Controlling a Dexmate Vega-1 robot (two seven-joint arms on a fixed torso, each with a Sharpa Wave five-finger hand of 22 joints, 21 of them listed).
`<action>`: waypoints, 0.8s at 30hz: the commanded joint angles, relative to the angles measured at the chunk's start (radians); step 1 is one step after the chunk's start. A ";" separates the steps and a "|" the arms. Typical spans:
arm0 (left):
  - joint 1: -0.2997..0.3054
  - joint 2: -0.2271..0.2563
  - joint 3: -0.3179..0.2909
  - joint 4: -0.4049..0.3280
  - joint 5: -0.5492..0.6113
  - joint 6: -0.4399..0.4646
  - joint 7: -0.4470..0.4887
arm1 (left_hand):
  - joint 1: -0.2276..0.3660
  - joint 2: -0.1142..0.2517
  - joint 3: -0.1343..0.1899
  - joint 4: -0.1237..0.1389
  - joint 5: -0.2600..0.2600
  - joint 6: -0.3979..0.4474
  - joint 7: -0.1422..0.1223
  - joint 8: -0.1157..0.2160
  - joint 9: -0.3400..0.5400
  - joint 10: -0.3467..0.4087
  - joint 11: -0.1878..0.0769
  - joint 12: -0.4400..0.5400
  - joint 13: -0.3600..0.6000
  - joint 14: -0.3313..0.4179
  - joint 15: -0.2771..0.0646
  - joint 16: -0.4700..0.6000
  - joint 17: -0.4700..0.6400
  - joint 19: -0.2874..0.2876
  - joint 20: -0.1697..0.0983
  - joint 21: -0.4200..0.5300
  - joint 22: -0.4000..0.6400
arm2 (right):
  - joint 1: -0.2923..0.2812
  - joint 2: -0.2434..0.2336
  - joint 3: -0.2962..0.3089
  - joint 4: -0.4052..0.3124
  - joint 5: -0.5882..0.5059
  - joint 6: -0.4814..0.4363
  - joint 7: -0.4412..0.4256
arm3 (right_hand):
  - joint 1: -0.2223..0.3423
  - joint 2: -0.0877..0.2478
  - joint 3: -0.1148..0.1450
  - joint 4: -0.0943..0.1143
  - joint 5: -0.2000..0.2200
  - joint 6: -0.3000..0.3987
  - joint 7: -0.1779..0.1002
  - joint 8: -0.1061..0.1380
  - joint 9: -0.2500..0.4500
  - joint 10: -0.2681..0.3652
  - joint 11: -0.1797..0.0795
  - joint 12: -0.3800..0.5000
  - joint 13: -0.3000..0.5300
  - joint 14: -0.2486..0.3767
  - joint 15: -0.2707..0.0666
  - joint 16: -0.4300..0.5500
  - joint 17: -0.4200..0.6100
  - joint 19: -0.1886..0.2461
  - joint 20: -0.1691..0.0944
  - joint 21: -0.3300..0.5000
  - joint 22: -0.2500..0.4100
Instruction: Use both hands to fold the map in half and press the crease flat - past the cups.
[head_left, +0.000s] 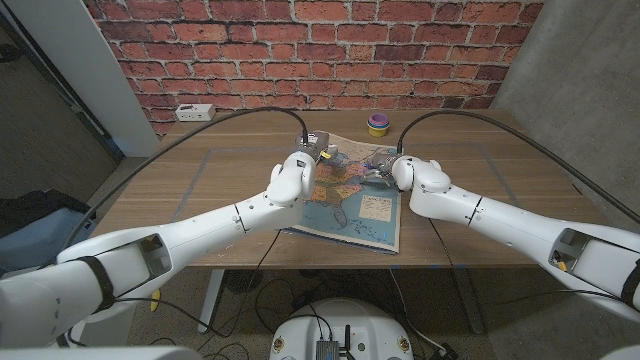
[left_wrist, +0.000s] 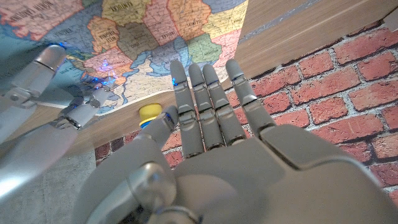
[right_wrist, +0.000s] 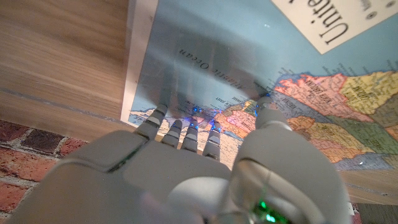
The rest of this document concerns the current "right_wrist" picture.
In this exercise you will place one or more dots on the United States paper map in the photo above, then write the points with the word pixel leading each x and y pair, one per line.
pixel 280 46

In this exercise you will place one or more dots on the red brick printed backdrop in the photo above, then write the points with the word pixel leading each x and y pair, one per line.
pixel 18 149

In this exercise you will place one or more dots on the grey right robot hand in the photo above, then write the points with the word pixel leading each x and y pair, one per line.
pixel 171 174

